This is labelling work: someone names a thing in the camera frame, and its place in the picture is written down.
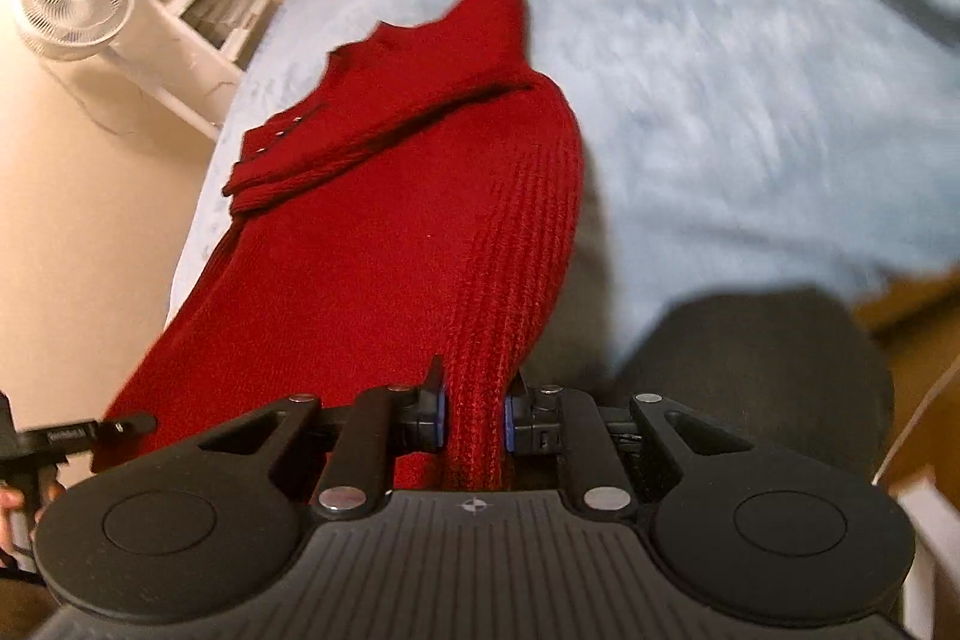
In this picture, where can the person's left hand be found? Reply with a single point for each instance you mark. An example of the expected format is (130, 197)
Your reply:
(15, 528)

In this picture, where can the light blue fleece blanket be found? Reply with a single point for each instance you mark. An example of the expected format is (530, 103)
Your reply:
(730, 143)

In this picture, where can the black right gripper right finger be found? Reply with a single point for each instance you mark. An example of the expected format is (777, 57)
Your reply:
(650, 458)

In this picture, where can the white desk fan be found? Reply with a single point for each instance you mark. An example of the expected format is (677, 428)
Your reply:
(144, 44)

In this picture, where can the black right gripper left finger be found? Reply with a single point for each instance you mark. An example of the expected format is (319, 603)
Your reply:
(338, 462)

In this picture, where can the red knit sweater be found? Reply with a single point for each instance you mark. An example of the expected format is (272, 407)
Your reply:
(417, 208)

